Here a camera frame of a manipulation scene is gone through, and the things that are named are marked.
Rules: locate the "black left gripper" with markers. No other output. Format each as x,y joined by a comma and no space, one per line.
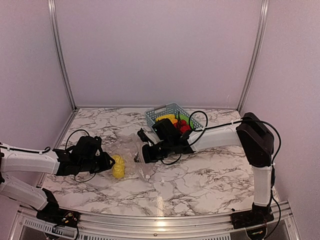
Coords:
106,163

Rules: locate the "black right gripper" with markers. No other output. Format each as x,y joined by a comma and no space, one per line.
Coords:
148,157

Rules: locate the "small yellow fake corn cob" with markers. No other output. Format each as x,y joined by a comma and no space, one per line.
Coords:
118,169

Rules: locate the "clear zip top bag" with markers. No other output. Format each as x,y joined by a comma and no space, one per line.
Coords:
130,148

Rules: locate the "red fake grape bunch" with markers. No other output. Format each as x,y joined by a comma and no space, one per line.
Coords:
182,126

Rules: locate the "green fake bitter gourd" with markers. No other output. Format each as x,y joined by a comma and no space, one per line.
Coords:
186,119

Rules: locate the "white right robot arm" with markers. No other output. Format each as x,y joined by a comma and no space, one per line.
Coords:
249,133

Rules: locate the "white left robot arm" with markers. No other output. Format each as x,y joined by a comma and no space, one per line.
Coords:
86,156

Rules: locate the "light blue perforated plastic basket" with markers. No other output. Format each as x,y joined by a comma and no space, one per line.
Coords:
172,108

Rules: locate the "aluminium front rail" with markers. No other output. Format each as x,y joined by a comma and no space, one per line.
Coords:
96,226

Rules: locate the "left aluminium corner post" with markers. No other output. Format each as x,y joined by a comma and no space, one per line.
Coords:
59,52

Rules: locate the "aluminium corner post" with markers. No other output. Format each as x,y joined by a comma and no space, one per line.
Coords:
59,52
260,33

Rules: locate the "right aluminium corner post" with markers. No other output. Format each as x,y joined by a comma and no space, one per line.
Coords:
260,33

